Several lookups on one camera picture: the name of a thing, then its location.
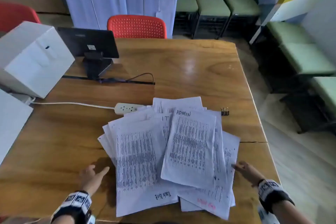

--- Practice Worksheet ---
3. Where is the person's right hand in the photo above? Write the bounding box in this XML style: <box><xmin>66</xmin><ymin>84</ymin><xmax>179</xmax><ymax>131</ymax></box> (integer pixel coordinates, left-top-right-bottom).
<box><xmin>231</xmin><ymin>161</ymin><xmax>266</xmax><ymax>188</ymax></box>

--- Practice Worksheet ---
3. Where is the person's left hand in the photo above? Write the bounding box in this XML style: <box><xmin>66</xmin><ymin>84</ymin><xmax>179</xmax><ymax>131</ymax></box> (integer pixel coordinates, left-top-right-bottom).
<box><xmin>78</xmin><ymin>164</ymin><xmax>110</xmax><ymax>196</ymax></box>

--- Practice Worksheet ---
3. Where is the pile of printed papers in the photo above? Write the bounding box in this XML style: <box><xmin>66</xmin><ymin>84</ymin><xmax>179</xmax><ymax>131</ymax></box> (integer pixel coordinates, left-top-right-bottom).
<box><xmin>97</xmin><ymin>97</ymin><xmax>241</xmax><ymax>221</ymax></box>

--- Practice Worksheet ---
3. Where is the person's right forearm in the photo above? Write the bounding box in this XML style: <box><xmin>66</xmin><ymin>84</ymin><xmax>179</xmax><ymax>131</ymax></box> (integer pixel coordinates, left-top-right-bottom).
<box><xmin>272</xmin><ymin>200</ymin><xmax>305</xmax><ymax>224</ymax></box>

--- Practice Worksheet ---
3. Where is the person's left forearm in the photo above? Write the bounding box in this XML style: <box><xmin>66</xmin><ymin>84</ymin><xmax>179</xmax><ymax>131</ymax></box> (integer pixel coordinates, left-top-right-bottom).
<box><xmin>51</xmin><ymin>213</ymin><xmax>79</xmax><ymax>224</ymax></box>

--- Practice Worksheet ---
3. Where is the left wristband with markers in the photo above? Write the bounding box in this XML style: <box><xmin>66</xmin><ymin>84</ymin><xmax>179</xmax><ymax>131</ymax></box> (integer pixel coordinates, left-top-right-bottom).
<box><xmin>51</xmin><ymin>190</ymin><xmax>93</xmax><ymax>224</ymax></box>

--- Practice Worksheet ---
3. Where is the wristband with markers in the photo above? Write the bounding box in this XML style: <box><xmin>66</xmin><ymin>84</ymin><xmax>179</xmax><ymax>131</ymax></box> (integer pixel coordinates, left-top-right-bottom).
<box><xmin>51</xmin><ymin>190</ymin><xmax>93</xmax><ymax>224</ymax></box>
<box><xmin>257</xmin><ymin>179</ymin><xmax>295</xmax><ymax>214</ymax></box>

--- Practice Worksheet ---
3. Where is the right wristband with markers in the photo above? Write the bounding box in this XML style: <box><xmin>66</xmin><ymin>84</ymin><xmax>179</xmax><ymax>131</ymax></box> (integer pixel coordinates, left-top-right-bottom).
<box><xmin>257</xmin><ymin>179</ymin><xmax>295</xmax><ymax>214</ymax></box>

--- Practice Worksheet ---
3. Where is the white power strip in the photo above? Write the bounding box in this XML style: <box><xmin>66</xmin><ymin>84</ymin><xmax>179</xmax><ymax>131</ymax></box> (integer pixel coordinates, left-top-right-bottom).
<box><xmin>114</xmin><ymin>103</ymin><xmax>145</xmax><ymax>116</ymax></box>

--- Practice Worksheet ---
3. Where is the white extension socket block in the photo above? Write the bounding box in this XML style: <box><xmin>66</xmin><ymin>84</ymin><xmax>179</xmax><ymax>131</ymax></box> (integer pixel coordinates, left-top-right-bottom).
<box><xmin>12</xmin><ymin>92</ymin><xmax>36</xmax><ymax>106</ymax></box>

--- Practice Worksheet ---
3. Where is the large white box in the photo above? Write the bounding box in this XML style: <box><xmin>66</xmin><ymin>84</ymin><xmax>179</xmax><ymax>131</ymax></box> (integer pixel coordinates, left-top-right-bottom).
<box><xmin>0</xmin><ymin>21</ymin><xmax>75</xmax><ymax>99</ymax></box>

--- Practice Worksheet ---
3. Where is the black monitor with stand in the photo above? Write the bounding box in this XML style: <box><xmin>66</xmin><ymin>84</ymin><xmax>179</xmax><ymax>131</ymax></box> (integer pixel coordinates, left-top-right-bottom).
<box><xmin>57</xmin><ymin>27</ymin><xmax>119</xmax><ymax>80</ymax></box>

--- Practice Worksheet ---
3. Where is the red perforated chair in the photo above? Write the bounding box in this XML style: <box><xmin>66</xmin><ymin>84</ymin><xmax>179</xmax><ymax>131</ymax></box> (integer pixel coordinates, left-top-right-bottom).
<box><xmin>107</xmin><ymin>15</ymin><xmax>167</xmax><ymax>39</ymax></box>

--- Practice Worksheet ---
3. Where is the row of green cushioned stools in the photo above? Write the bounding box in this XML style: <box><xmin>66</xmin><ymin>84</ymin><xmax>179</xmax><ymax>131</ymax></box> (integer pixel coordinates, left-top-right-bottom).
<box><xmin>174</xmin><ymin>0</ymin><xmax>336</xmax><ymax>135</ymax></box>

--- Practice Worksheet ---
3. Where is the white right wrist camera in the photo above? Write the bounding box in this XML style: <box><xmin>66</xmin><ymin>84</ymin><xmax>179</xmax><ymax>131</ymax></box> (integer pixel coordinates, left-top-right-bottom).
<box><xmin>257</xmin><ymin>205</ymin><xmax>273</xmax><ymax>224</ymax></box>

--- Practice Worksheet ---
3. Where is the white power strip cable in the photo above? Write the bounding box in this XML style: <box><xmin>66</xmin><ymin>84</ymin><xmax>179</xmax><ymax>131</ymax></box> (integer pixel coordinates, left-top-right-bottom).
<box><xmin>31</xmin><ymin>101</ymin><xmax>116</xmax><ymax>110</ymax></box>

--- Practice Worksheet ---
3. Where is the black monitor cable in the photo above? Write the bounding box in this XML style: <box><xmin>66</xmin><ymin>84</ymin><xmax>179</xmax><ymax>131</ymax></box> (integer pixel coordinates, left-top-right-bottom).
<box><xmin>97</xmin><ymin>73</ymin><xmax>155</xmax><ymax>85</ymax></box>

